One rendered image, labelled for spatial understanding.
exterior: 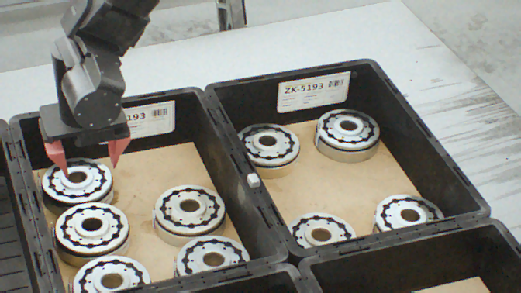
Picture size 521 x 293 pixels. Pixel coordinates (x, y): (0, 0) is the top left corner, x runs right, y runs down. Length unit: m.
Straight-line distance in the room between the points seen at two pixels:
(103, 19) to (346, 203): 0.53
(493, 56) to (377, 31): 1.34
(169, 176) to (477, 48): 2.11
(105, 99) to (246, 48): 0.94
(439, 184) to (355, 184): 0.14
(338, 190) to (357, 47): 0.63
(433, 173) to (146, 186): 0.43
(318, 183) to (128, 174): 0.30
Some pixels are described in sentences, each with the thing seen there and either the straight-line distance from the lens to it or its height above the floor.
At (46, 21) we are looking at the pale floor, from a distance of 3.48.
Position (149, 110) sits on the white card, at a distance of 1.53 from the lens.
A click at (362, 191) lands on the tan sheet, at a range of 1.53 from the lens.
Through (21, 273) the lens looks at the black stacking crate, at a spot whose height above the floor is 0.83.
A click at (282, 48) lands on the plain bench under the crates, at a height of 0.70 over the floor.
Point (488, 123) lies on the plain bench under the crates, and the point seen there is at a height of 0.70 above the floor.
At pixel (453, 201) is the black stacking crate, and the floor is 0.89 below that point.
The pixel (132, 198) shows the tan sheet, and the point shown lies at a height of 0.83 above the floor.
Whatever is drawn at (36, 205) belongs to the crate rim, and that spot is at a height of 0.92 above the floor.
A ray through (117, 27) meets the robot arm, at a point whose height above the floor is 1.20.
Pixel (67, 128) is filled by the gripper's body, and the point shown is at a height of 1.06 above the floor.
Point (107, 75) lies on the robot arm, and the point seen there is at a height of 1.18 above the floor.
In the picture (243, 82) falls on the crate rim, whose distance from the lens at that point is 1.56.
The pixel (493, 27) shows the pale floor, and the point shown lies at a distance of 3.63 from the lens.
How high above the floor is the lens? 1.83
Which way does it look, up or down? 39 degrees down
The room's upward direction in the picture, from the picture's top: 4 degrees clockwise
